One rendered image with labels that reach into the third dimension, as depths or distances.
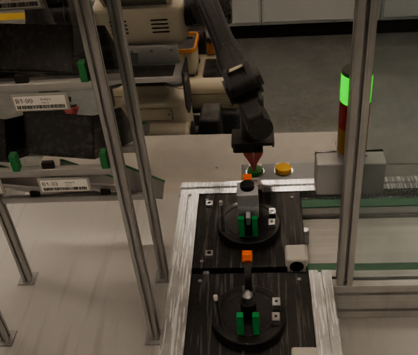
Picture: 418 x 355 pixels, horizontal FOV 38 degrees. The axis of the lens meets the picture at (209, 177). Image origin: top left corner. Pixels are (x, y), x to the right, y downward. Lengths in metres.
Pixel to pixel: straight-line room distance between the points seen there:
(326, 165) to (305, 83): 2.76
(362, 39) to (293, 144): 0.90
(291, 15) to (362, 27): 3.40
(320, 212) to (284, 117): 2.08
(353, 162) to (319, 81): 2.81
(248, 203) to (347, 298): 0.28
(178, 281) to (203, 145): 0.63
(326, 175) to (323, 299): 0.27
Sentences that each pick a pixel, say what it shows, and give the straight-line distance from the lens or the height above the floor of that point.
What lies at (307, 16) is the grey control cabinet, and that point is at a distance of 4.33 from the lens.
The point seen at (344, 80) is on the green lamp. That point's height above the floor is 1.40.
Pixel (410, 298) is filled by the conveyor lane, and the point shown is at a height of 0.92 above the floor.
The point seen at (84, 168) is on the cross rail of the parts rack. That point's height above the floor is 1.31.
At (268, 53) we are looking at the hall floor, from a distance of 4.19.
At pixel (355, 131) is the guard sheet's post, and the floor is 1.33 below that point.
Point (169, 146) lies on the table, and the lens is 1.82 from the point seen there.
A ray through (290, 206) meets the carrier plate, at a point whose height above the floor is 0.97.
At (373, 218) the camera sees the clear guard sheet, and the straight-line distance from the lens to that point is 1.15.
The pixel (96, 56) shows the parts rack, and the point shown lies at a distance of 0.89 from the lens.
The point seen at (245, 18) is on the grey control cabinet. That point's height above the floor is 0.16.
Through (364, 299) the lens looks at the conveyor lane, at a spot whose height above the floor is 0.92.
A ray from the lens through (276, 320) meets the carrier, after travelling 1.13.
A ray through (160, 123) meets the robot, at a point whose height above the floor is 0.81.
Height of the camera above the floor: 1.89
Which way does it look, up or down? 38 degrees down
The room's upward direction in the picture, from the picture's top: 6 degrees counter-clockwise
